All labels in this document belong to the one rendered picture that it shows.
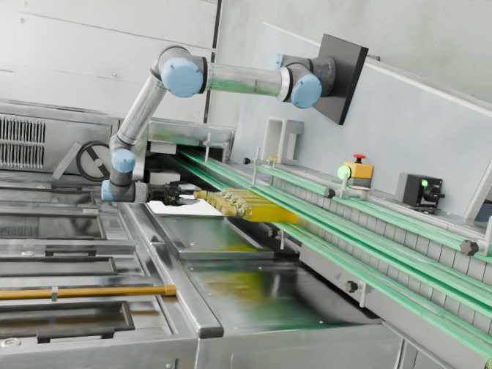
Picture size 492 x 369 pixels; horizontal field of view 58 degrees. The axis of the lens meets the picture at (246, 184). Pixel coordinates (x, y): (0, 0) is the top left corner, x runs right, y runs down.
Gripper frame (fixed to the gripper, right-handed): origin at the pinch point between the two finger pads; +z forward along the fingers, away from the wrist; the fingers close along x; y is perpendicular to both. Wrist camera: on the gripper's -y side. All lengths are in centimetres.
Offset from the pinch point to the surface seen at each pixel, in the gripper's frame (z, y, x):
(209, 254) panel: -3.5, 30.7, -13.7
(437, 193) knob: 39, 78, 18
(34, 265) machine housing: -55, 28, -18
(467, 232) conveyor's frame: 31, 96, 13
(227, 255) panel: 3.0, 30.7, -14.2
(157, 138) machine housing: 0, -84, 14
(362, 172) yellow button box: 39, 47, 19
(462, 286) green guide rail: 22, 104, 4
